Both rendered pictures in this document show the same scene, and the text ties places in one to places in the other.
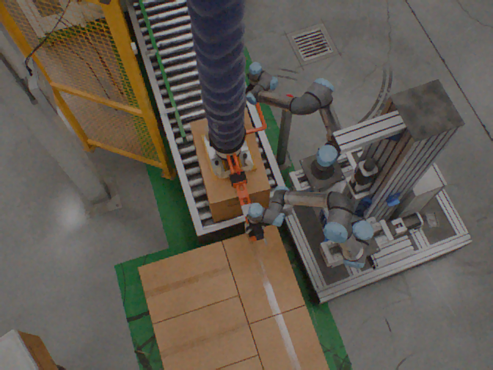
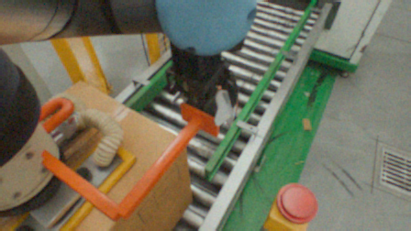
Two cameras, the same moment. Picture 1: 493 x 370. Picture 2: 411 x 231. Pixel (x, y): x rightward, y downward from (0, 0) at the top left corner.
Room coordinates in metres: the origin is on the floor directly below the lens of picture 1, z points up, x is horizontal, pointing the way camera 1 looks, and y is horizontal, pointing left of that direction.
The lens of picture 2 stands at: (1.58, -0.31, 1.47)
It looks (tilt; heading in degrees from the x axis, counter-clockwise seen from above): 50 degrees down; 48
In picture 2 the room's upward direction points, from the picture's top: straight up
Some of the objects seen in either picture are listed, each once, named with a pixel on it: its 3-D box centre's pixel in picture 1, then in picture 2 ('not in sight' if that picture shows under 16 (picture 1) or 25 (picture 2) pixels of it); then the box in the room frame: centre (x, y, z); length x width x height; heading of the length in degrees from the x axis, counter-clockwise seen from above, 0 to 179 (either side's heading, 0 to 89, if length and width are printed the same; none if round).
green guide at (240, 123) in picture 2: not in sight; (286, 60); (2.64, 0.22, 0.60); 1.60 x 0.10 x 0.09; 18
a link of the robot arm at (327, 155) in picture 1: (326, 157); not in sight; (1.30, -0.48, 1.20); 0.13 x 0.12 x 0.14; 142
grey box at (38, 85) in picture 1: (41, 88); not in sight; (1.54, 1.11, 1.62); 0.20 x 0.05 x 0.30; 18
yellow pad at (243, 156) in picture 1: (242, 147); (59, 205); (1.49, 0.02, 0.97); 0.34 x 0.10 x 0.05; 15
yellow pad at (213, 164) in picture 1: (213, 154); not in sight; (1.44, 0.21, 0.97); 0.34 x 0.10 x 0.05; 15
